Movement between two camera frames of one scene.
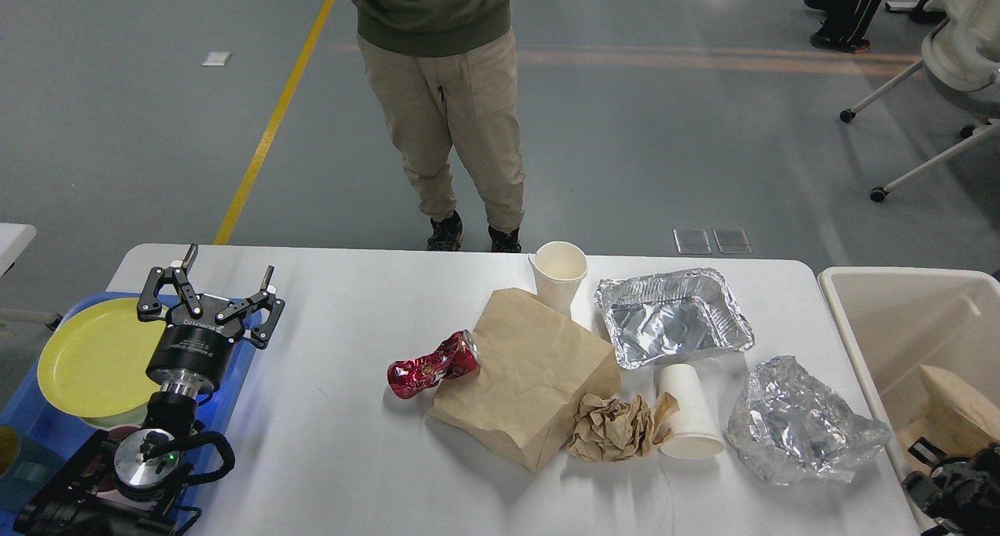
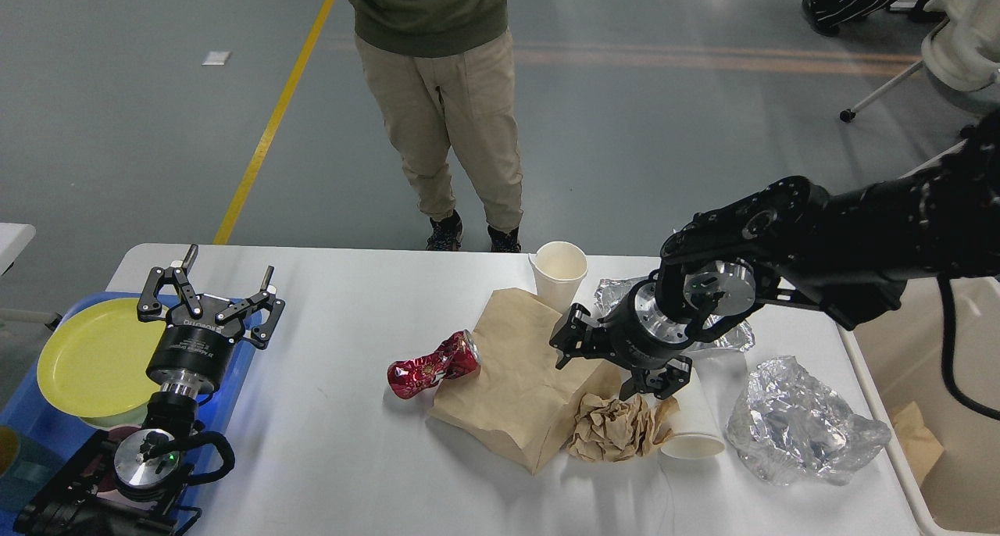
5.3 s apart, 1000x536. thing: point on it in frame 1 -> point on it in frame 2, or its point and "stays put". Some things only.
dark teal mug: [26, 467] stays put
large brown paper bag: [537, 364] stays put
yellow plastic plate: [94, 361] stays put
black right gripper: [963, 493] -> [637, 335]
